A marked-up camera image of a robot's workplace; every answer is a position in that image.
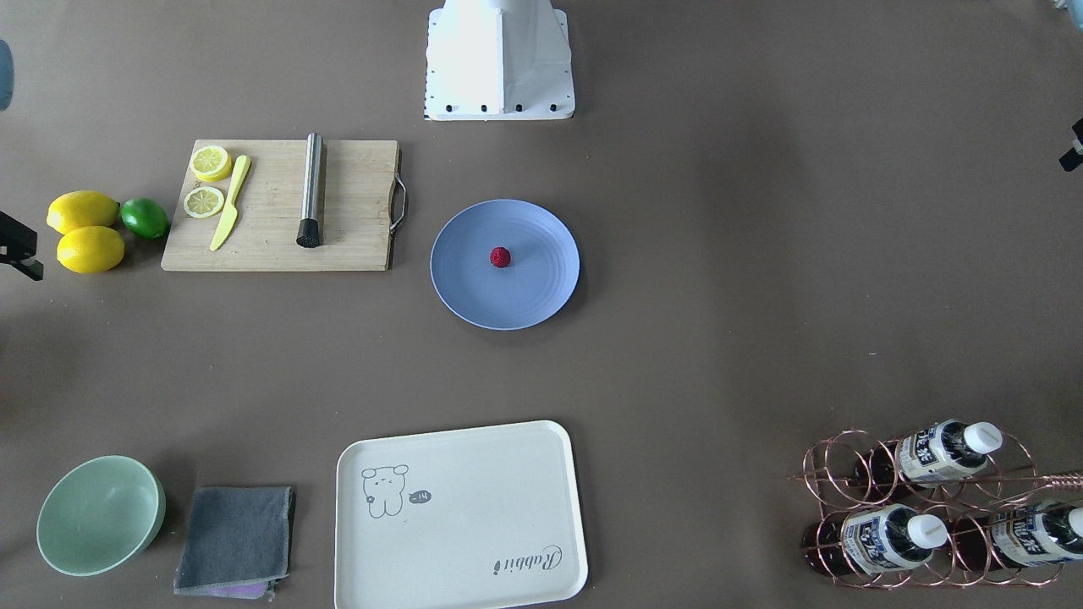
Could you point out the grey folded cloth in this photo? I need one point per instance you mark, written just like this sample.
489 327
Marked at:
237 544

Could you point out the steel muddler with black tip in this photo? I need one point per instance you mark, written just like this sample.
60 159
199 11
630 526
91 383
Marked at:
309 233

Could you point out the green lime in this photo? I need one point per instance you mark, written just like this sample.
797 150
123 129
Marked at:
145 218

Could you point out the copper wire bottle rack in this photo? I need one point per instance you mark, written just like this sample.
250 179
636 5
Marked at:
1011 481

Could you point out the bottle white cap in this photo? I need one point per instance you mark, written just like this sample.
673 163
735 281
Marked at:
891 538
1045 533
950 450

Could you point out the thick lemon slice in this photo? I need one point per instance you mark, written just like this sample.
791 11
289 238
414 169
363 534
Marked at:
211 163

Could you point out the lower bottle white cap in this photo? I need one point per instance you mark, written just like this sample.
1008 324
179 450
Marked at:
1045 533
891 538

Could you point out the whole lemon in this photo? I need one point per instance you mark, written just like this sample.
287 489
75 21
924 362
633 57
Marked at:
91 249
81 209

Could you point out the green bowl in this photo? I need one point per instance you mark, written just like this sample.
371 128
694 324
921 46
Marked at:
100 515

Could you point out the blue plate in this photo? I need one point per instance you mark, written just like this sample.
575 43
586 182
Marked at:
543 275

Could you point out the wooden cutting board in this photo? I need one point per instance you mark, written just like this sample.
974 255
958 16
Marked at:
358 212

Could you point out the upper bottle white cap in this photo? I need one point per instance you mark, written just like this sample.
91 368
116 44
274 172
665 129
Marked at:
950 450

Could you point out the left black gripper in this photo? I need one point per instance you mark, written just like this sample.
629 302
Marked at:
1075 149

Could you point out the red strawberry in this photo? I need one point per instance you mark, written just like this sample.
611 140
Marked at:
500 257

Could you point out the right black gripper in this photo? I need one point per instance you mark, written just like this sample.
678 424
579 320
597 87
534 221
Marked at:
17 240

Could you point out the lower whole lemon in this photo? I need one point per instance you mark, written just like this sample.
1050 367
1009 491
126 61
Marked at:
91 249

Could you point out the yellow plastic knife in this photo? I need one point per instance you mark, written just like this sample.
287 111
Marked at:
230 213

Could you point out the cream tray with bear print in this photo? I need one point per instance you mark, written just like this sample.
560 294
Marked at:
486 517

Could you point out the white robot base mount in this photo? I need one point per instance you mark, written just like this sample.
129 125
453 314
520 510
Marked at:
498 61

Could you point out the upper whole lemon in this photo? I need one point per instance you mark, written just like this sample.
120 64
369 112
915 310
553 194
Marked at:
81 209

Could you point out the thin lemon slice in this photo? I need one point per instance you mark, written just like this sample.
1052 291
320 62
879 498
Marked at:
203 202

